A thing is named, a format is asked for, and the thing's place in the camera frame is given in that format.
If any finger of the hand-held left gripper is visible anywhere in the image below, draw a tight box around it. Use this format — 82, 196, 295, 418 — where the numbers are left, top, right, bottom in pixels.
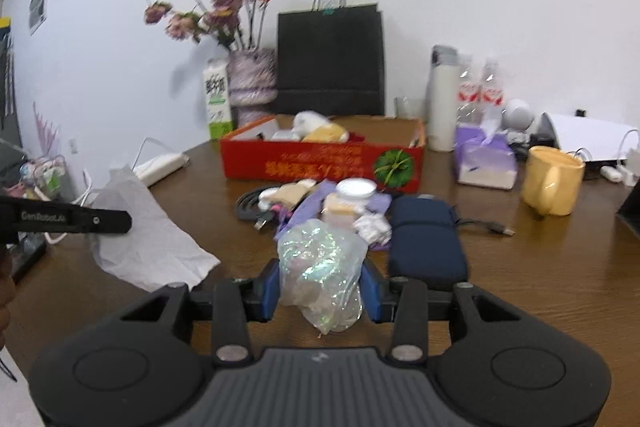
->
75, 208, 133, 236

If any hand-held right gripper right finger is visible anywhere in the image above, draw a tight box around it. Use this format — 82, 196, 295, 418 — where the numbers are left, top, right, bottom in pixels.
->
360, 259, 526, 365

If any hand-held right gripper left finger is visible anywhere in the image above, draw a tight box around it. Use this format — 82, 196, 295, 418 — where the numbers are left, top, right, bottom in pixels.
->
107, 258, 281, 368

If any white tissue paper sheet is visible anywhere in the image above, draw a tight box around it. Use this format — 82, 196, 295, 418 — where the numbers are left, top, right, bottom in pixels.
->
90, 166, 221, 293

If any iridescent plastic bag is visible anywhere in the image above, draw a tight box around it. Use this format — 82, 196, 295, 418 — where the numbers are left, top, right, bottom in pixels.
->
276, 218, 368, 336

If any purple packet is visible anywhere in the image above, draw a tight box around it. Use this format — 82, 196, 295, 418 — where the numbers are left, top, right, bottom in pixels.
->
274, 179, 393, 253

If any red cardboard box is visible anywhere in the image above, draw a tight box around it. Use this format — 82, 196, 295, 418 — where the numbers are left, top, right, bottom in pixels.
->
219, 114, 427, 194

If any wooden desktop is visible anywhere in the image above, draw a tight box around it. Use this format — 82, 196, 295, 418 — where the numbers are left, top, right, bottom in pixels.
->
5, 114, 640, 427

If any clear organizer with small items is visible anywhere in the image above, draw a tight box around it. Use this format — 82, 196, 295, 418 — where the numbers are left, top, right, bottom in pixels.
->
0, 154, 68, 202

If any white crumpled wrapper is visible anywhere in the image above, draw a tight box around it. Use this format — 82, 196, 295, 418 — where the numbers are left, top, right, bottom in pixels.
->
352, 213, 392, 245

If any navy zip pouch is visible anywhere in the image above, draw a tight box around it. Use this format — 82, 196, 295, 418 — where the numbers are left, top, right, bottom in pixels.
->
387, 194, 470, 292

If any white power strip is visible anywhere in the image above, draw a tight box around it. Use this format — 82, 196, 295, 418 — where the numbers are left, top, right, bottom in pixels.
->
134, 152, 191, 188

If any white lidded jar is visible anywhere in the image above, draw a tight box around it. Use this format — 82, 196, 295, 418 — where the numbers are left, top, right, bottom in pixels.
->
321, 179, 378, 228

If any white green milk carton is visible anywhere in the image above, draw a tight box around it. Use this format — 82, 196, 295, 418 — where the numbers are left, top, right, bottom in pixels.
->
204, 58, 236, 141

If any yellow soft item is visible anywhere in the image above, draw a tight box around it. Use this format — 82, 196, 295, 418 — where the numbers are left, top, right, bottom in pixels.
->
302, 123, 351, 144

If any purple tissue pack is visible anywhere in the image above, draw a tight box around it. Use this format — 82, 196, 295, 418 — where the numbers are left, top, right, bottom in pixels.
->
453, 113, 519, 190

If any white plush toy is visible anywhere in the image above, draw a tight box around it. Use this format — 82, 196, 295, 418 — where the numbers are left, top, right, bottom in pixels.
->
292, 111, 332, 140

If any white thermos bottle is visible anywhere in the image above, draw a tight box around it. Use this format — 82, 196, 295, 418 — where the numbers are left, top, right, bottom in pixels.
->
426, 45, 462, 152

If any purple glass vase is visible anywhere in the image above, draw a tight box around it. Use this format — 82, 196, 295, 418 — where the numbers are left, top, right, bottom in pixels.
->
227, 48, 279, 128

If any yellow mug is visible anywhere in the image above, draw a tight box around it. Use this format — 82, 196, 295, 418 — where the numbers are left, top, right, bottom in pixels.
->
520, 145, 586, 217

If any clear water bottle red label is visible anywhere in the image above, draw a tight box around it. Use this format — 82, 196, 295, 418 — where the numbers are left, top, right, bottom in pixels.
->
479, 59, 505, 128
456, 56, 485, 128

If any white round speaker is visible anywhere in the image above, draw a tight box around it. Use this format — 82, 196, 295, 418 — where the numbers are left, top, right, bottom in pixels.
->
501, 99, 534, 131

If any black paper bag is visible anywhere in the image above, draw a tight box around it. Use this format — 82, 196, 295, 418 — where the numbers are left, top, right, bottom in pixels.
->
276, 0, 386, 116

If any white curved device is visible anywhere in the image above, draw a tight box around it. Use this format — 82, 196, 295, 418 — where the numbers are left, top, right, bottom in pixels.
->
531, 111, 640, 168

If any dark flat object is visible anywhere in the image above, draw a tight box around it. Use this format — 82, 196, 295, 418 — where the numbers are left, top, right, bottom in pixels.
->
615, 192, 640, 238

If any white charger plug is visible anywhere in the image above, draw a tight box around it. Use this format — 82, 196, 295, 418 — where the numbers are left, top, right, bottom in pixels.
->
616, 159, 640, 188

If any white power cord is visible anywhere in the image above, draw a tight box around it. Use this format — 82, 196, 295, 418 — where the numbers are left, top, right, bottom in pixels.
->
75, 167, 108, 208

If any pink wall sticker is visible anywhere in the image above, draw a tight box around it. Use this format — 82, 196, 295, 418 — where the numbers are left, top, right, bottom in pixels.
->
31, 101, 62, 158

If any white looped cable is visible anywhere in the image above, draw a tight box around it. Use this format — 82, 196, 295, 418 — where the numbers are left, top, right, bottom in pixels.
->
131, 137, 168, 170

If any black coiled cable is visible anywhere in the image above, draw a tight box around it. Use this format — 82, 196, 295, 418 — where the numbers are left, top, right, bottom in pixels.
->
236, 187, 281, 233

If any black usb cable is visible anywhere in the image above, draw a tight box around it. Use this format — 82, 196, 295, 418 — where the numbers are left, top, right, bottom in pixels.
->
452, 216, 516, 238

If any framed wall picture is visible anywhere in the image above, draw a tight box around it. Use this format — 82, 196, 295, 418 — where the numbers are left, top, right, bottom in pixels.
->
28, 0, 51, 36

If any black adapter with cables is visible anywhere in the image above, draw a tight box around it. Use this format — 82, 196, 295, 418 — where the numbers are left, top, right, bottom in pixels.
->
505, 129, 553, 158

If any white charging cable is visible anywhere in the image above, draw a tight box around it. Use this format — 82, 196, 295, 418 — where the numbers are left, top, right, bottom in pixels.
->
617, 129, 640, 168

